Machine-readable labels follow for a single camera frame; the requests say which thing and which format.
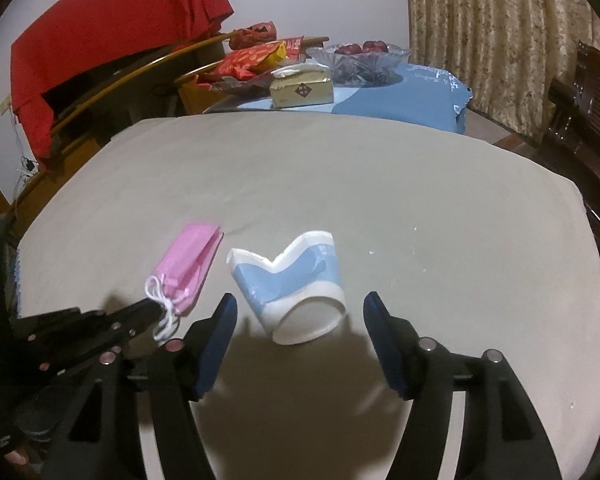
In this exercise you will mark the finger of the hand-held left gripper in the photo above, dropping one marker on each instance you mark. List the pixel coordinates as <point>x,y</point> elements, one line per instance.
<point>125,325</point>
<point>55,322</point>

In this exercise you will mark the person's left hand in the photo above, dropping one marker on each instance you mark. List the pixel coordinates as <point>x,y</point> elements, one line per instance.
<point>16,456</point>

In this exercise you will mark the yellow tissue box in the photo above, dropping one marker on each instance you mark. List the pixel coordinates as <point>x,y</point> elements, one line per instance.
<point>300,92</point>

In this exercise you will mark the pink face mask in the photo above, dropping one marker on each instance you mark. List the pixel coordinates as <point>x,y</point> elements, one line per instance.
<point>190,260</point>

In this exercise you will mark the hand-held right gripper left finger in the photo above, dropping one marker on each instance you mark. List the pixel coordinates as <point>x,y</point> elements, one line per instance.
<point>215,345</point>

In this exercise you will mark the blue tablecloth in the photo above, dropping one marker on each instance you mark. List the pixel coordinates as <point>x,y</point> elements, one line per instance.
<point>405,100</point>

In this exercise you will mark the dark wooden chair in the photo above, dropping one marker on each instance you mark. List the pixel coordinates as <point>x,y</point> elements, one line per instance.
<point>580,110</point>

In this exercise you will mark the red snack bag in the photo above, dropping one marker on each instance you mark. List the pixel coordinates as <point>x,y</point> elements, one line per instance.
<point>245,60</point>

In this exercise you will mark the blue and white paper cup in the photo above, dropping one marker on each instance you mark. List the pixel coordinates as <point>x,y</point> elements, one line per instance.
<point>290,285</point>

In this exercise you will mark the red cloth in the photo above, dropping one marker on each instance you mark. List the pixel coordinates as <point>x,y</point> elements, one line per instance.
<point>105,25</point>

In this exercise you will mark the glass fruit bowl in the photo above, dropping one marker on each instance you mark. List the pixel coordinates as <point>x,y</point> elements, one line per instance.
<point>360,69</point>

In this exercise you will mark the beige patterned curtain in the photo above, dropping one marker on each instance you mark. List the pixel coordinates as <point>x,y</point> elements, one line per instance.
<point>480,10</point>

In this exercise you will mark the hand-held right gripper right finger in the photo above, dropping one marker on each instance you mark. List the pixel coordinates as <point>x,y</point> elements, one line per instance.
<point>384,346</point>

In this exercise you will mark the red patterned bag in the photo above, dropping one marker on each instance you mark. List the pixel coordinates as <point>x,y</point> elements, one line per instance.
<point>252,35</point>

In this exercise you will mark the red apple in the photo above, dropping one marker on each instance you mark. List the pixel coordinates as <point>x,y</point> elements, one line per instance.
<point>349,50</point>
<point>375,46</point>

